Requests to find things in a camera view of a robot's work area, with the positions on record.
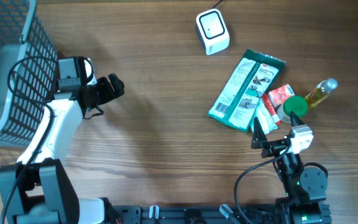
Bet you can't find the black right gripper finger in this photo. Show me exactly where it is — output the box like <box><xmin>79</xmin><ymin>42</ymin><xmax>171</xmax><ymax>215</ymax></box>
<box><xmin>251</xmin><ymin>117</ymin><xmax>267</xmax><ymax>149</ymax></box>
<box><xmin>290</xmin><ymin>111</ymin><xmax>304</xmax><ymax>127</ymax></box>

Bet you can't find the green lid glass jar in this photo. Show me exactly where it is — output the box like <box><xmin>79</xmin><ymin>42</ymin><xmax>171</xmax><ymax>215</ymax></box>
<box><xmin>277</xmin><ymin>96</ymin><xmax>308</xmax><ymax>123</ymax></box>

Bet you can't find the teal white small packet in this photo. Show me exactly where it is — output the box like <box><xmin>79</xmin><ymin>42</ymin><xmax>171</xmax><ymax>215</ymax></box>
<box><xmin>249</xmin><ymin>98</ymin><xmax>278</xmax><ymax>134</ymax></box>

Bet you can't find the red tissue pack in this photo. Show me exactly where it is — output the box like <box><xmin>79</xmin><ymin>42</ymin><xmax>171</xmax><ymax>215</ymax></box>
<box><xmin>268</xmin><ymin>84</ymin><xmax>295</xmax><ymax>108</ymax></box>

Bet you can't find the yellow oil bottle silver cap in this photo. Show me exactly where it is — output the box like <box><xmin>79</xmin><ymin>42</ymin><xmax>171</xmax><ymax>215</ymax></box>
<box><xmin>305</xmin><ymin>78</ymin><xmax>338</xmax><ymax>109</ymax></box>

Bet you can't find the green white glove package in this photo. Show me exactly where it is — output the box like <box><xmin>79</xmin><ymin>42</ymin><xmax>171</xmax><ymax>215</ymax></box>
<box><xmin>208</xmin><ymin>49</ymin><xmax>286</xmax><ymax>132</ymax></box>

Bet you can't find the red stick sachet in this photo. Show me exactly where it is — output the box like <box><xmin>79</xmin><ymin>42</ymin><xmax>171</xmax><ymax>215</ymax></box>
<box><xmin>262</xmin><ymin>94</ymin><xmax>281</xmax><ymax>125</ymax></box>

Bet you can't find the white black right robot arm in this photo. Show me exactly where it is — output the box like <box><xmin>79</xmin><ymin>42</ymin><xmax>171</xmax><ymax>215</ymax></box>
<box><xmin>251</xmin><ymin>112</ymin><xmax>332</xmax><ymax>223</ymax></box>

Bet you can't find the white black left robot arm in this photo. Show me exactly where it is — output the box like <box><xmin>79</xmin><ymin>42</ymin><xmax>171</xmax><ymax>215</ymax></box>
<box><xmin>0</xmin><ymin>56</ymin><xmax>124</xmax><ymax>223</ymax></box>

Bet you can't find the white barcode scanner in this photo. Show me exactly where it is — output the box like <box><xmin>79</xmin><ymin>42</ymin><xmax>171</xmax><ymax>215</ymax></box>
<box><xmin>196</xmin><ymin>9</ymin><xmax>230</xmax><ymax>55</ymax></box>

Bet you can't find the grey plastic mesh basket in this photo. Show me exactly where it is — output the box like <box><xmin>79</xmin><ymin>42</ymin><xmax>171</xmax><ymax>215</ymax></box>
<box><xmin>0</xmin><ymin>0</ymin><xmax>58</xmax><ymax>147</ymax></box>

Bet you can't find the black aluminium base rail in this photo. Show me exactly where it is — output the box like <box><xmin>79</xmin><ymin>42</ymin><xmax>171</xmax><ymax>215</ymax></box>
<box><xmin>110</xmin><ymin>203</ymin><xmax>332</xmax><ymax>224</ymax></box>

